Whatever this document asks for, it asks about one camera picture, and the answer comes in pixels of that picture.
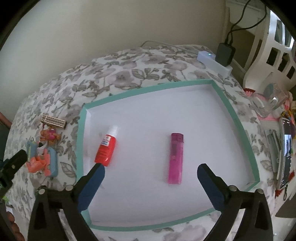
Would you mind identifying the blue orange toy knife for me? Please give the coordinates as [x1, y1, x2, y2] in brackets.
[26, 141, 46, 173]

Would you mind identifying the blue pink toy block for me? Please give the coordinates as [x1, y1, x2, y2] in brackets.
[44, 147, 58, 178]

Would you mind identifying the orange pink toy figure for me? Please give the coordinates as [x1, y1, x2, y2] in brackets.
[40, 124, 61, 146]

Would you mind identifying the red glue bottle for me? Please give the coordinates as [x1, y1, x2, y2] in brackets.
[94, 126, 118, 167]

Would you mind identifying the pink lighter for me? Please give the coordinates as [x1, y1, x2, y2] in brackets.
[168, 133, 184, 184]

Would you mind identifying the white smart band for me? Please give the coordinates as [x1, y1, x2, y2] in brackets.
[37, 142, 48, 155]

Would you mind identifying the smartphone with lit screen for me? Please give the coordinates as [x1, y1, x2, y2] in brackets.
[278, 118, 292, 190]

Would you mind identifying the teal shallow box tray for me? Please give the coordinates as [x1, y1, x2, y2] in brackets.
[76, 80, 260, 232]

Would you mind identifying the grey phone stand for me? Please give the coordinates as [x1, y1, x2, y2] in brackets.
[266, 130, 281, 173]

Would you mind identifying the colourful toys pile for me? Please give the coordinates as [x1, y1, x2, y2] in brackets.
[281, 100, 295, 139]

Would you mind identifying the clear glass cup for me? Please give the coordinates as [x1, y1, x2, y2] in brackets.
[251, 83, 288, 118]

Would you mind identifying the floral grey white blanket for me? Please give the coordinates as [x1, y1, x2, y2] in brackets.
[3, 44, 278, 241]

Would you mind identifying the white power strip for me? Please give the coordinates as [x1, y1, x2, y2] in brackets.
[197, 51, 233, 78]

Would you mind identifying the black wall charger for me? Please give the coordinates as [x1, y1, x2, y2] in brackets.
[215, 43, 236, 67]

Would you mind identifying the black charger cable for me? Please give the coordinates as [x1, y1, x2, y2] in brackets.
[225, 0, 268, 45]

